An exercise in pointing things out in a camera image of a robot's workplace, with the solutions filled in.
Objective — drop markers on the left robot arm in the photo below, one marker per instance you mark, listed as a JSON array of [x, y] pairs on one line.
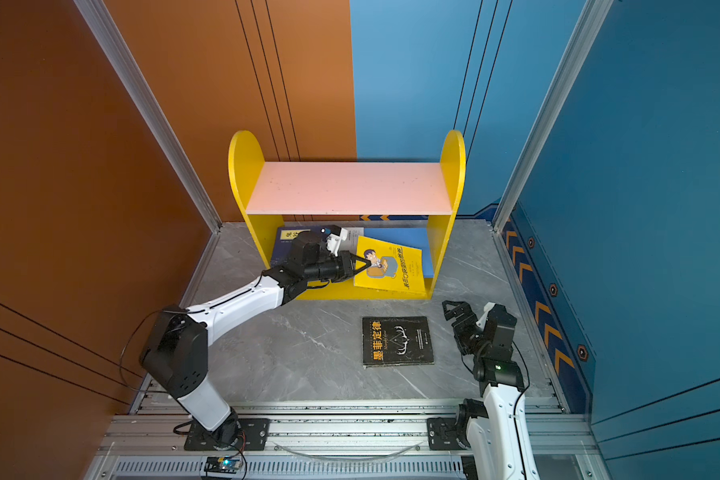
[[177, 349]]

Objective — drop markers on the yellow pink blue bookshelf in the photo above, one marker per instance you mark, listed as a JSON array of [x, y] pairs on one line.
[[267, 191]]

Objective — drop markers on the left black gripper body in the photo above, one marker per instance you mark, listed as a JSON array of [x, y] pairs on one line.
[[336, 270]]

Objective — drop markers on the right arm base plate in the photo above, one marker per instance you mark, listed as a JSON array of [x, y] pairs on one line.
[[444, 434]]

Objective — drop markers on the left green circuit board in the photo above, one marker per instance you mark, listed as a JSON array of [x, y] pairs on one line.
[[224, 467]]

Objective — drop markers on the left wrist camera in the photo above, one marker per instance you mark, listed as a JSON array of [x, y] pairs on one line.
[[334, 236]]

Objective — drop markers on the aluminium front rail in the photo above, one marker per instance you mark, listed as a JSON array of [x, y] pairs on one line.
[[374, 439]]

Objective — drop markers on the white book with dark bars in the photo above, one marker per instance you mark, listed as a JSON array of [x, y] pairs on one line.
[[350, 233]]

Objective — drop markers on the yellow cartoon cover book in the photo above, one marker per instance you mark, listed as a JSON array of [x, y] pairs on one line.
[[389, 267]]

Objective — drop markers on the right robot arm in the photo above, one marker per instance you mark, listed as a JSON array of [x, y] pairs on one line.
[[494, 427]]

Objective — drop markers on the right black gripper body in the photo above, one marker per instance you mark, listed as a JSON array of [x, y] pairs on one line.
[[472, 339]]

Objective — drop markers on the black book yellow title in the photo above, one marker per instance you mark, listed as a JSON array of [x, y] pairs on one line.
[[396, 341]]

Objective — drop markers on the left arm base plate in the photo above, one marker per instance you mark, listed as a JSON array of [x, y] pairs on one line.
[[247, 434]]

